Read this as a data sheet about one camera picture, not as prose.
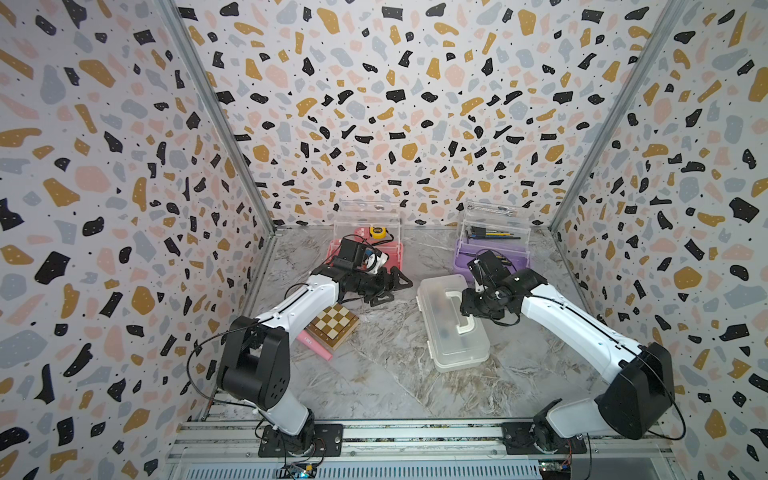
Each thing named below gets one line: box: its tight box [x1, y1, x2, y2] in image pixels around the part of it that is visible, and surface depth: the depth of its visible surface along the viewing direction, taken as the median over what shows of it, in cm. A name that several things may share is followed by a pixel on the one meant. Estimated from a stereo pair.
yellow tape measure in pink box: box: [369, 227, 387, 240], surface depth 111 cm
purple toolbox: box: [453, 200, 531, 281], surface depth 112 cm
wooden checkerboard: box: [305, 302, 361, 351], surface depth 93 cm
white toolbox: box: [417, 274, 490, 373], surface depth 83 cm
